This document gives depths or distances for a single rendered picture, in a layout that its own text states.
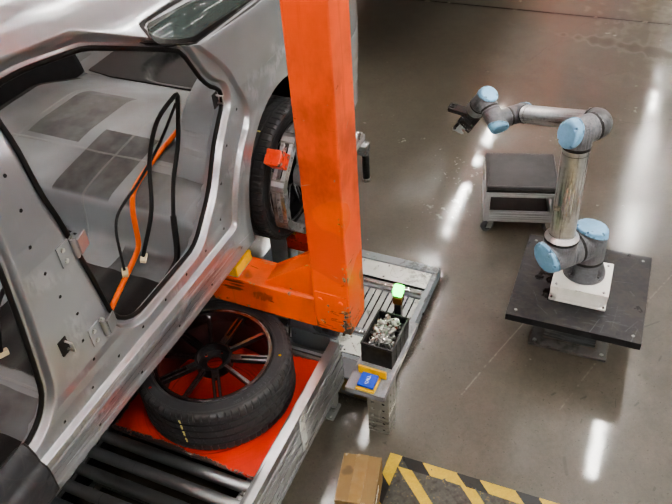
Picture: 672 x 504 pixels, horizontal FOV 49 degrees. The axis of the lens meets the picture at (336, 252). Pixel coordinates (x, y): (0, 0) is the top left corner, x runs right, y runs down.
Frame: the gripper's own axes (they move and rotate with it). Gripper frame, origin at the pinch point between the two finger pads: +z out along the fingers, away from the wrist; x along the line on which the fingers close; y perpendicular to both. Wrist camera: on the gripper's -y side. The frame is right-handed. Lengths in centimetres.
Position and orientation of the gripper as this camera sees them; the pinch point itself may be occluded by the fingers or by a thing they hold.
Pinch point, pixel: (453, 128)
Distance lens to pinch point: 386.6
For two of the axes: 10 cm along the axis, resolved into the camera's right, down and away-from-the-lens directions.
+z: -2.7, 3.4, 9.0
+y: 7.7, 6.4, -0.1
